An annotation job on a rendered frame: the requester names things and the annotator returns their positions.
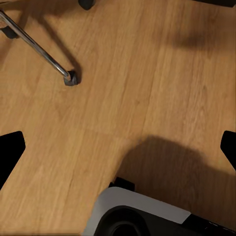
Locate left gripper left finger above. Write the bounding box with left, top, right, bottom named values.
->
left=0, top=131, right=26, bottom=190

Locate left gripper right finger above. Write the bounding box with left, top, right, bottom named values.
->
left=220, top=131, right=236, bottom=170

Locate swivel chair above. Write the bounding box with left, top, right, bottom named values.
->
left=0, top=0, right=94, bottom=86

